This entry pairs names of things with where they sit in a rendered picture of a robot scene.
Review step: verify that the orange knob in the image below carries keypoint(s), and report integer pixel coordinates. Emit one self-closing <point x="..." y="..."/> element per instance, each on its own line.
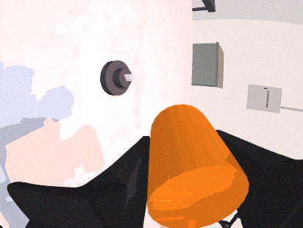
<point x="194" y="181"/>

